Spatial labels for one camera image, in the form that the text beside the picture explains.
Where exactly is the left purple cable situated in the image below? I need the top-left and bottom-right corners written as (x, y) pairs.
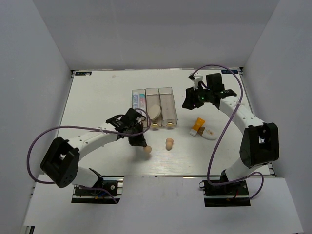
top-left (26, 108), bottom-right (152, 204)

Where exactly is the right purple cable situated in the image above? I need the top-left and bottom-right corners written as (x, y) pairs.
top-left (190, 63), bottom-right (265, 200)

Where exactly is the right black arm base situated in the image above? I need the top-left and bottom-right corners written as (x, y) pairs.
top-left (198, 180), bottom-right (251, 207)

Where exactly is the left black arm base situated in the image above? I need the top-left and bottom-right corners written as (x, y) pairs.
top-left (71, 177), bottom-right (124, 204)

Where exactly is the middle clear organizer bin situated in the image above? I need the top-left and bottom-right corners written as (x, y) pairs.
top-left (145, 88), bottom-right (162, 127)

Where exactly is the white oval compact case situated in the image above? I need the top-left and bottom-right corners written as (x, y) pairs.
top-left (198, 126), bottom-right (217, 140)

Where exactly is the left clear organizer bin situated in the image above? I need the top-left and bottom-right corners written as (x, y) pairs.
top-left (132, 89), bottom-right (148, 128)

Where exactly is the white tube blue logo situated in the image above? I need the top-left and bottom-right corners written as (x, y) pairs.
top-left (132, 92), bottom-right (139, 109)

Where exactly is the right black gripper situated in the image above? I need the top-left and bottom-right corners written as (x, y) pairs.
top-left (182, 84), bottom-right (213, 110)

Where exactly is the beige makeup sponge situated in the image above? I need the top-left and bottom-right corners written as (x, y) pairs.
top-left (165, 138), bottom-right (174, 151)
top-left (144, 146), bottom-right (152, 154)

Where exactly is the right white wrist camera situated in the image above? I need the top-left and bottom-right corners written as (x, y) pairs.
top-left (189, 72), bottom-right (203, 90)

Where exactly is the clear organizer bin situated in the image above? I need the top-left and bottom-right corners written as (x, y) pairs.
top-left (145, 88), bottom-right (162, 127)
top-left (132, 89), bottom-right (148, 128)
top-left (159, 87), bottom-right (178, 127)

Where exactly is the white tube pink blue print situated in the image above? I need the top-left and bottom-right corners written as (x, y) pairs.
top-left (139, 93), bottom-right (147, 111)

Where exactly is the purple cable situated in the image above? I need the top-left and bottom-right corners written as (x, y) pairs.
top-left (190, 63), bottom-right (265, 200)
top-left (26, 108), bottom-right (152, 204)

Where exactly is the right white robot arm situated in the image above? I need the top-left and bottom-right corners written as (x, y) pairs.
top-left (182, 73), bottom-right (279, 195)

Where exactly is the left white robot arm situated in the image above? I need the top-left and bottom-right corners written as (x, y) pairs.
top-left (40, 108), bottom-right (150, 195)

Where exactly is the round cream powder puff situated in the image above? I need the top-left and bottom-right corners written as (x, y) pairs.
top-left (148, 104), bottom-right (161, 120)

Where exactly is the right clear organizer bin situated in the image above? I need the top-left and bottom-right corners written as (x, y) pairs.
top-left (159, 87), bottom-right (178, 127)

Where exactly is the orange tube white cap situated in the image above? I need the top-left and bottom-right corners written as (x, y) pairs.
top-left (190, 117), bottom-right (205, 137)

